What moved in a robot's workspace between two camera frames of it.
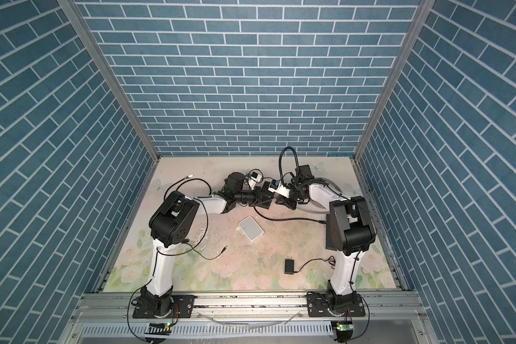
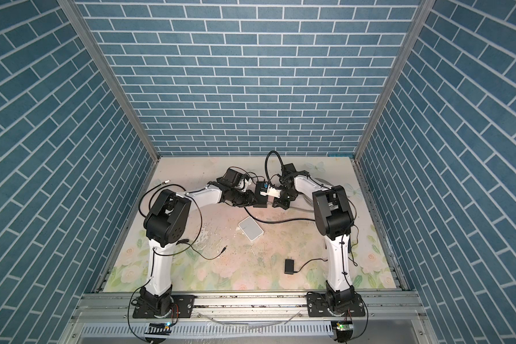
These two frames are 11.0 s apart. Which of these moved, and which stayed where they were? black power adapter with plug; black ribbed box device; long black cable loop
Moved: long black cable loop
Stayed: black ribbed box device; black power adapter with plug
